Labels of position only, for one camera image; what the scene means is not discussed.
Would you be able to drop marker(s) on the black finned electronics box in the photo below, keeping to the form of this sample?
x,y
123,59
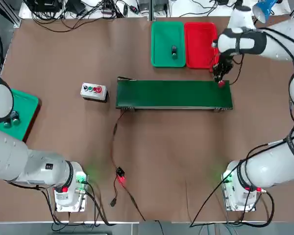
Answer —
x,y
144,6

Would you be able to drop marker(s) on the aluminium frame post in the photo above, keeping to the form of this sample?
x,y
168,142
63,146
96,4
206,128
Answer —
x,y
152,9

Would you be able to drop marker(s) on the grey push button control box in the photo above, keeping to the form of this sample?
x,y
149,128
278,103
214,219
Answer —
x,y
93,95

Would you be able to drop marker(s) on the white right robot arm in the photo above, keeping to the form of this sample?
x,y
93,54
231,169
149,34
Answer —
x,y
267,166

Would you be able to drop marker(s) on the black power adapter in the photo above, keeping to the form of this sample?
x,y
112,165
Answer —
x,y
237,3

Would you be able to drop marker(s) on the green conveyor belt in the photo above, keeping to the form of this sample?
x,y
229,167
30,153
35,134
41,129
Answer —
x,y
181,94

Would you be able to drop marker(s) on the red plastic tray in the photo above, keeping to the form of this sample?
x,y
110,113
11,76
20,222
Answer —
x,y
201,44

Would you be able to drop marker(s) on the black usb hub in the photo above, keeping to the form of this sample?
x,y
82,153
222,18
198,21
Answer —
x,y
107,11

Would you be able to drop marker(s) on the green plastic tray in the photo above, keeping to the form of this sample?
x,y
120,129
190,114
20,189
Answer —
x,y
161,36
24,110

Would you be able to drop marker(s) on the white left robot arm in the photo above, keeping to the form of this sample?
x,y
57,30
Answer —
x,y
12,156

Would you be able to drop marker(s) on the small black power module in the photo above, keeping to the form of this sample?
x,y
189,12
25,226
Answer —
x,y
120,171

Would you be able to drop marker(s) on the red push button switch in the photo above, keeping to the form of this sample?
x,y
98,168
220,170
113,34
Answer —
x,y
221,84

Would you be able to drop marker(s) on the black mini computer box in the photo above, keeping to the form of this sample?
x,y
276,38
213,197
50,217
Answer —
x,y
45,5

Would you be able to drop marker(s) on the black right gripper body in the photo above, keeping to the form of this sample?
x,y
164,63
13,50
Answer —
x,y
226,61

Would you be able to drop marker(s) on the blue desk lamp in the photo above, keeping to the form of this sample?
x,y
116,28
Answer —
x,y
264,7

